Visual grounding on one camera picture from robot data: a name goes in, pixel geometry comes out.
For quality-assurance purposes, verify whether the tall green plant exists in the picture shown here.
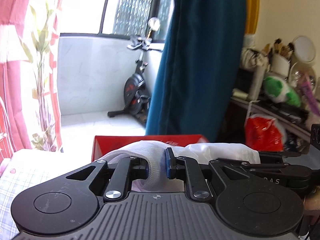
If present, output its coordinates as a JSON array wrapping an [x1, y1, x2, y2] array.
[[19, 2, 58, 152]]

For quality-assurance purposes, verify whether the white brush holder cup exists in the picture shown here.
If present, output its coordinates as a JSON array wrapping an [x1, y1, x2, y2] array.
[[270, 53, 290, 78]]

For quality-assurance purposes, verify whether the black exercise bike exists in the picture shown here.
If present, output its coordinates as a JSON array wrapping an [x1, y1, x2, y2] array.
[[107, 36, 163, 126]]

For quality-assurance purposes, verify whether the white wire shelf rack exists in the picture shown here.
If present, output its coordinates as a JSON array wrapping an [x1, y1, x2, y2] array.
[[230, 97, 311, 142]]

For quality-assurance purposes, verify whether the white tube bottle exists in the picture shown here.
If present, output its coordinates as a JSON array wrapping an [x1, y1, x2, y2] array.
[[248, 66, 266, 101]]

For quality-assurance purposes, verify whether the pink red curtain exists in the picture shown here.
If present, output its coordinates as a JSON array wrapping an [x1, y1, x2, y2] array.
[[1, 0, 62, 159]]

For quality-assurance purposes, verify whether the green white plush toy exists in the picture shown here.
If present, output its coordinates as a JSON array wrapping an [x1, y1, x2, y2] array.
[[263, 75, 302, 107]]

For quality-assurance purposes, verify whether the beige bundled cloth bag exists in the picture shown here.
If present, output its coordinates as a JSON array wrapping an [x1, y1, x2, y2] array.
[[240, 48, 268, 71]]

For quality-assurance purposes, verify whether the round white mirror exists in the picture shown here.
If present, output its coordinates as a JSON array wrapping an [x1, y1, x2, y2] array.
[[292, 35, 316, 63]]

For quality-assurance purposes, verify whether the red strawberry cardboard box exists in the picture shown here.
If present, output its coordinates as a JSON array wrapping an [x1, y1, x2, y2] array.
[[91, 134, 209, 162]]

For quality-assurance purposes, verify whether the white mesh cloth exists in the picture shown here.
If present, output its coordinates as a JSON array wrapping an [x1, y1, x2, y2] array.
[[100, 140, 261, 192]]

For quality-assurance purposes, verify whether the teal curtain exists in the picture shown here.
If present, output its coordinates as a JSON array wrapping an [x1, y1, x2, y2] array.
[[146, 0, 246, 142]]

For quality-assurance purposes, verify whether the plaid strawberry tablecloth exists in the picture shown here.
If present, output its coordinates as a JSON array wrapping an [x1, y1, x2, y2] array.
[[1, 149, 91, 239]]

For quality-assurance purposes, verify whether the red plastic bag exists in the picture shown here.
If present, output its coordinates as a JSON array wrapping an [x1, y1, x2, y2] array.
[[245, 114, 287, 152]]

